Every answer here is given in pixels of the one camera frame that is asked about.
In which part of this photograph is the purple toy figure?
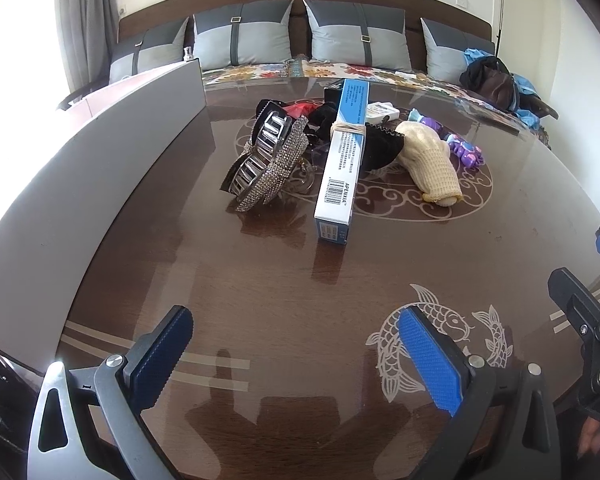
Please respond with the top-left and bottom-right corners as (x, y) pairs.
(407, 108), (486, 169)

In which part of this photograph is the wooden desktop with fish inlay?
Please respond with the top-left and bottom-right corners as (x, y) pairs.
(0, 76), (600, 480)

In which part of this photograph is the floral bedsheet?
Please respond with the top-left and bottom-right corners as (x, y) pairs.
(200, 55), (551, 147)

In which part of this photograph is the brown black bag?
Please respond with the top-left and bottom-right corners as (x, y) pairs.
(459, 55), (559, 121)

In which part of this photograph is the tan rubber band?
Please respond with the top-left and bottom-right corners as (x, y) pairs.
(330, 121), (368, 137)

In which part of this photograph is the grey strapped pillow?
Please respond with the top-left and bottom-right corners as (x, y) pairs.
(192, 0), (296, 72)
(420, 17), (496, 84)
(302, 0), (413, 74)
(109, 16), (191, 86)

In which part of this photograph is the grey curtain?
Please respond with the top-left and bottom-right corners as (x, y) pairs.
(55, 0), (119, 96)

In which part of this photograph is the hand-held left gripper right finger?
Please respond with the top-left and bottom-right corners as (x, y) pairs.
(380, 305), (562, 480)

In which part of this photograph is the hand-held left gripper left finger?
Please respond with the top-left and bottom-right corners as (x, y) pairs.
(27, 305), (196, 480)

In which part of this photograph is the cream knit glove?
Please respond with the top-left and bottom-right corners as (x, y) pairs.
(395, 120), (463, 207)

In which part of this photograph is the black box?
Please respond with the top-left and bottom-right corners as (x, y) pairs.
(323, 79), (347, 107)

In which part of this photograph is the red plastic bag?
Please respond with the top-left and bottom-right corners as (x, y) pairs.
(286, 101), (322, 119)

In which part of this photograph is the white packet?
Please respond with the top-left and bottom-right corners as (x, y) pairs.
(366, 101), (399, 125)

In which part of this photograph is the grey board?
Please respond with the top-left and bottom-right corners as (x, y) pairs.
(0, 57), (216, 341)

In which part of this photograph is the rhinestone silver hair clip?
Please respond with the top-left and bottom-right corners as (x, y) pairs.
(221, 99), (312, 212)

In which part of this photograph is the blue white long box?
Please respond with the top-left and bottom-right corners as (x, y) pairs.
(314, 78), (372, 246)

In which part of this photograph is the person's right hand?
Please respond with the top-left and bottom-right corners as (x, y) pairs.
(576, 410), (600, 463)

